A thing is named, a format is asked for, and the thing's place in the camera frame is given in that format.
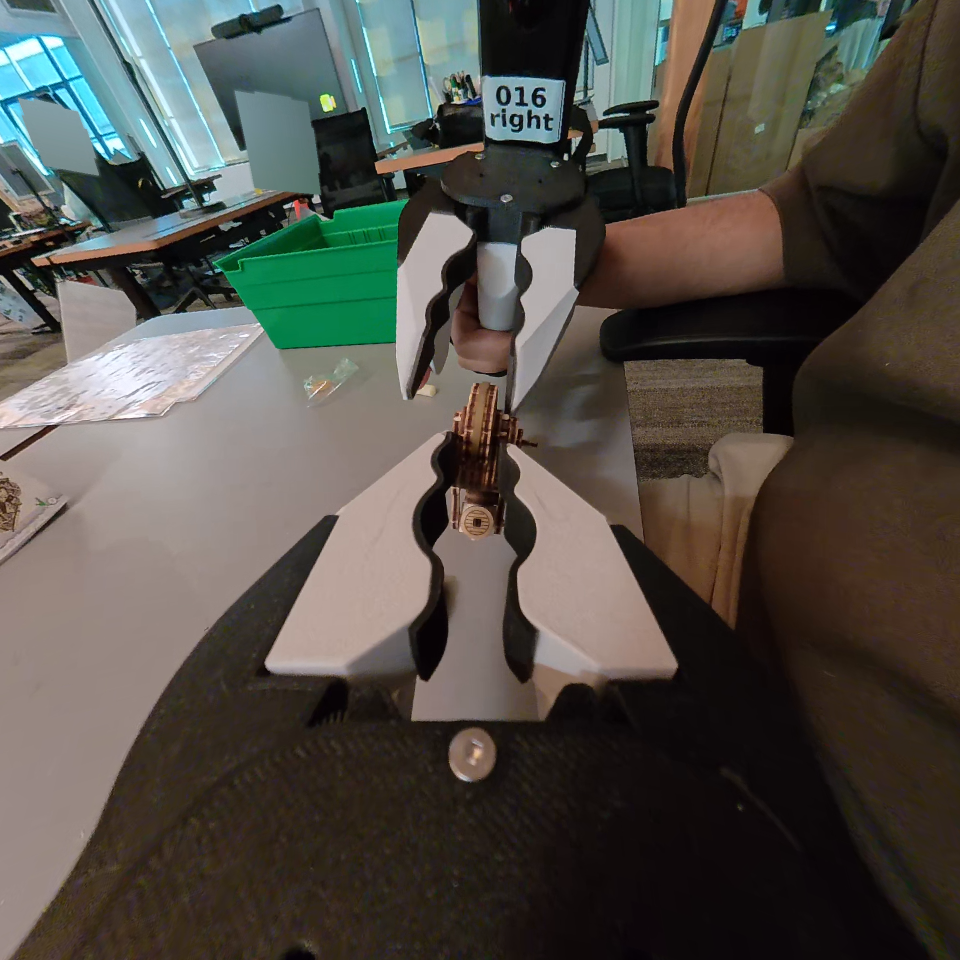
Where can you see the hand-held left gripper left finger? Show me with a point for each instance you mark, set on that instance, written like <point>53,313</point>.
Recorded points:
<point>352,592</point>

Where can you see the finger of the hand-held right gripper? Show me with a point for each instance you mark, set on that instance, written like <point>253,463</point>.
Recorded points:
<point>416,300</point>
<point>551,285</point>

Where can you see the green plastic bin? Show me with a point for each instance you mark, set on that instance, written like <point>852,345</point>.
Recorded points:
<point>322,292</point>

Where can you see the person's pale trousers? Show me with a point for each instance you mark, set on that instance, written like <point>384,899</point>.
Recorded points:
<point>697,525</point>

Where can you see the large black monitor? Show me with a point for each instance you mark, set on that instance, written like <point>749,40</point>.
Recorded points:
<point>262,67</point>

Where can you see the grey desk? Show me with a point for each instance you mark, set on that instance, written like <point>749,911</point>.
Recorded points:
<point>187,540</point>

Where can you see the person's right forearm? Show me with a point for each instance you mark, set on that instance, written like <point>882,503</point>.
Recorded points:
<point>675,247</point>

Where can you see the clear plastic bag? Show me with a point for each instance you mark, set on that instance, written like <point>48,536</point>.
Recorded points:
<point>330,381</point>

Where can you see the instruction booklet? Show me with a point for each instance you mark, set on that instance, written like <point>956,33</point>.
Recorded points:
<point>22,517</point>

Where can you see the black mesh office chair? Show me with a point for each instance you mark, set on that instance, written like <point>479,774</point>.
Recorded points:
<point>341,157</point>

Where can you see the person's right hand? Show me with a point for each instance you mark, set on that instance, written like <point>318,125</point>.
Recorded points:
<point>480,349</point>

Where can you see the black armrest office chair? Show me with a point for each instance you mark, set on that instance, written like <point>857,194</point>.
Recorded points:
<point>637,180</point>

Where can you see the white panel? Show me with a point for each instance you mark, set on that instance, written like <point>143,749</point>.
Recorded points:
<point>94,319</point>

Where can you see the long wooden top desk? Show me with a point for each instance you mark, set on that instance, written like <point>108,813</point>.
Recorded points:
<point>150,240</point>

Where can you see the person's brown shirt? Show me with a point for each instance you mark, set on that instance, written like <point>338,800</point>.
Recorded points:
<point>862,487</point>

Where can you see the cardboard sheets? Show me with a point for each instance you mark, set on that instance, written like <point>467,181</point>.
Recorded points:
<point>757,105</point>

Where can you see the wooden puzzle model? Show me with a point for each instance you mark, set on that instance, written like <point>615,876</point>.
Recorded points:
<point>480,442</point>

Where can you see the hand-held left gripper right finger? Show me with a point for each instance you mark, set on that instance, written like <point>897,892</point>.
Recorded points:
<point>592,600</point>

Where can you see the black bag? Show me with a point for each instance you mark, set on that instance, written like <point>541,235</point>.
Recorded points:
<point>450,124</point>

